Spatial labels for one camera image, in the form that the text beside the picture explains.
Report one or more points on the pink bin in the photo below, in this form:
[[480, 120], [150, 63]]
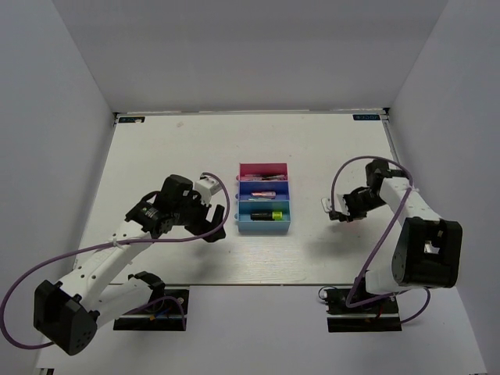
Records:
[[248, 169]]

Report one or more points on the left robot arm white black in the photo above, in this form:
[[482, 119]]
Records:
[[70, 311]]

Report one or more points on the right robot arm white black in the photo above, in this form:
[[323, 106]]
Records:
[[428, 250]]

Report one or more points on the corner label sticker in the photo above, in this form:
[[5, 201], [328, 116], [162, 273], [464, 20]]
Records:
[[131, 119], [366, 117]]

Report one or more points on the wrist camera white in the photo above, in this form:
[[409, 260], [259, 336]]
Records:
[[207, 187], [335, 206]]

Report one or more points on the pink eraser capsule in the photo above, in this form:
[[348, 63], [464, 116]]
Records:
[[264, 194]]

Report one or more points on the yellow highlighter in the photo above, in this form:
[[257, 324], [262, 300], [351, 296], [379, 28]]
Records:
[[266, 216]]

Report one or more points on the dark blue bin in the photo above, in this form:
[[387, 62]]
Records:
[[280, 187]]

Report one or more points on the blue pen refill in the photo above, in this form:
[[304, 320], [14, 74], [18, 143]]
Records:
[[264, 178]]

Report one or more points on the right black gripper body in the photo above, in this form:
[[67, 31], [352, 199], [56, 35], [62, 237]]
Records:
[[358, 204]]

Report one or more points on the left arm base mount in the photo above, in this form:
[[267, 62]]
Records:
[[169, 315]]

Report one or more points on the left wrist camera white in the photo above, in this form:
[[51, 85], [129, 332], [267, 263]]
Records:
[[207, 187]]

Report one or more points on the right corner label sticker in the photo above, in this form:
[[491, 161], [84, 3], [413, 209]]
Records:
[[366, 117]]

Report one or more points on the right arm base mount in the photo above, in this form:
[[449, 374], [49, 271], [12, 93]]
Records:
[[375, 317]]

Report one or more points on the light blue bin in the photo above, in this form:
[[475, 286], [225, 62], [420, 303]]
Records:
[[247, 226]]

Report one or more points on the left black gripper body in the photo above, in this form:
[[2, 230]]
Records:
[[193, 215]]

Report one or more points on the left corner label sticker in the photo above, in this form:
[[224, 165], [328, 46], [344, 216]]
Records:
[[131, 119]]

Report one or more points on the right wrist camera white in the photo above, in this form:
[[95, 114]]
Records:
[[335, 206]]

